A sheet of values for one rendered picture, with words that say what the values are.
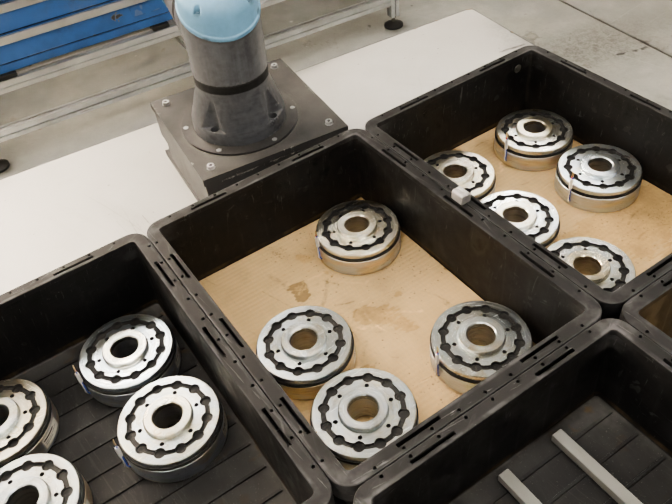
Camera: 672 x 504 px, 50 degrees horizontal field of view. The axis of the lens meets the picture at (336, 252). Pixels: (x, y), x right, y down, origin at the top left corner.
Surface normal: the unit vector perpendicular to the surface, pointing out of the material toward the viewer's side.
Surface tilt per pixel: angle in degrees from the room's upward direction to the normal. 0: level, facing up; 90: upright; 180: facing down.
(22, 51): 90
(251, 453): 0
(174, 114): 2
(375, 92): 0
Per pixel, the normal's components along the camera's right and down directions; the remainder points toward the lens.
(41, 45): 0.48, 0.58
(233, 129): 0.04, 0.47
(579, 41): -0.10, -0.72
